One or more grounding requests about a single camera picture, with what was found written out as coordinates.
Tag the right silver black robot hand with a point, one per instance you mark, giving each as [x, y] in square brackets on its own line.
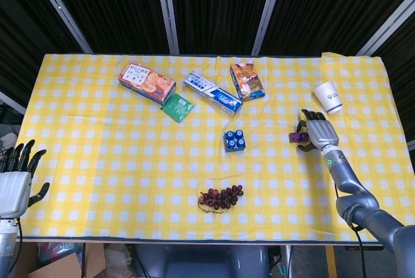
[321, 132]

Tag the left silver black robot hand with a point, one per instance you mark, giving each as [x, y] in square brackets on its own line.
[13, 190]

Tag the small purple object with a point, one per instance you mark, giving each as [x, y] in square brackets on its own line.
[295, 137]

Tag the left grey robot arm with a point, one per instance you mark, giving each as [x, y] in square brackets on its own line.
[6, 245]

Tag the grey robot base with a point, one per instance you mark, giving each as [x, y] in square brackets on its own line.
[201, 261]

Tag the blue four-stud building block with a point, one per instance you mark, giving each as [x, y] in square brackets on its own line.
[234, 142]

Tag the red plastic bag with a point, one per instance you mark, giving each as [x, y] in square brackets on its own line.
[55, 252]

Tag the yellow white checkered tablecloth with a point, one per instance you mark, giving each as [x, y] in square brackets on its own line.
[97, 161]

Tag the orange and blue snack box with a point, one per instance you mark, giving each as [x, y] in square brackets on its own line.
[247, 80]

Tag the brown cardboard box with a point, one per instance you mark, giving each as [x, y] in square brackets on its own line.
[94, 261]

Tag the blue and white toothpaste box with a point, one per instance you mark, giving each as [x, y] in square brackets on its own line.
[214, 95]

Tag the bunch of dark red grapes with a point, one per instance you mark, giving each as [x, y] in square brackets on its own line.
[220, 198]

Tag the yellow table leg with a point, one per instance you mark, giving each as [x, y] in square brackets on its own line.
[330, 261]

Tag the green foil sachet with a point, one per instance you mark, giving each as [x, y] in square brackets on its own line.
[177, 108]

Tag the orange and blue biscuit box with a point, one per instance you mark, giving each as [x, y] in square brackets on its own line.
[146, 82]

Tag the grey metal partition post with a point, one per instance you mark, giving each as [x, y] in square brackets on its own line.
[268, 9]
[167, 9]
[61, 9]
[389, 22]

